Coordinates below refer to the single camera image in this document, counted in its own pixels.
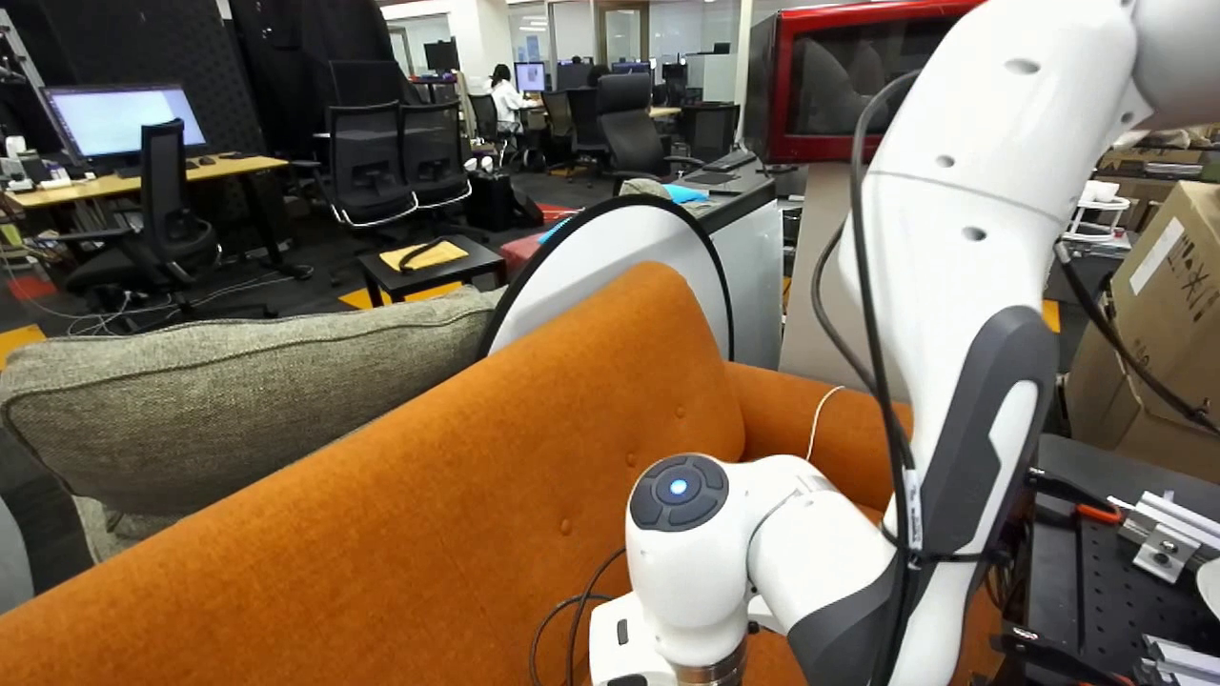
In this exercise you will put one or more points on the round white panel black rim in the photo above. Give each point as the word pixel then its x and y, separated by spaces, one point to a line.
pixel 611 247

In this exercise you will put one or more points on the small background monitor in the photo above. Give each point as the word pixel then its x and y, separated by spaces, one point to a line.
pixel 532 76

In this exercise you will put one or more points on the grey cushion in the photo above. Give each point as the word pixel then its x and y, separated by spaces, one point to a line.
pixel 230 392

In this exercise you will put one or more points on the yellow folder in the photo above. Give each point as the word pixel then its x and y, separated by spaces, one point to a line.
pixel 424 255

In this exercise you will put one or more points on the wooden office desk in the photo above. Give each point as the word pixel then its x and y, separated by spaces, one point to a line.
pixel 155 175

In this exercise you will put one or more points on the red microwave oven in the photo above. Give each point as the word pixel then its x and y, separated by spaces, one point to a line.
pixel 826 76

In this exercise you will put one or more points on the white cabinet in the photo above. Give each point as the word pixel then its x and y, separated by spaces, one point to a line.
pixel 757 279

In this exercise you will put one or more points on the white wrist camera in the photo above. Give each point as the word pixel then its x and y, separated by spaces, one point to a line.
pixel 622 643

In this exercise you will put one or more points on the silver metal bracket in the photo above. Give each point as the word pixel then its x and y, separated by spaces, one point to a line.
pixel 1164 535

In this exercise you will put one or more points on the lit computer monitor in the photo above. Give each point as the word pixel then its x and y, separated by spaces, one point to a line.
pixel 118 120

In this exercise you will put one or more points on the black office chair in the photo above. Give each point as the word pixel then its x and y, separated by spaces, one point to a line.
pixel 368 156
pixel 715 126
pixel 436 152
pixel 630 139
pixel 162 166

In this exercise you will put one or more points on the cyan blue small item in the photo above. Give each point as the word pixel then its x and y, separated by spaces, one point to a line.
pixel 683 195

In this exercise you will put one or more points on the seated person white shirt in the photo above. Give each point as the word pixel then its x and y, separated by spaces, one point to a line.
pixel 505 101

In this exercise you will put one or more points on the black perforated mounting board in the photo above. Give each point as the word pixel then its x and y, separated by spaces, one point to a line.
pixel 1080 585

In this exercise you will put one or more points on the orange fabric sofa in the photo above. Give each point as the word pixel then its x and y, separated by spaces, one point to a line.
pixel 444 507

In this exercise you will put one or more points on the brown cardboard shipping box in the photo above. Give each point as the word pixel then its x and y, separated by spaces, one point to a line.
pixel 1168 330

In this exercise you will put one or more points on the small black low table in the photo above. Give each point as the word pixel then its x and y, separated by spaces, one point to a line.
pixel 430 270

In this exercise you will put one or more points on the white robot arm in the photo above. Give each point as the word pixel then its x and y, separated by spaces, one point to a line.
pixel 977 152

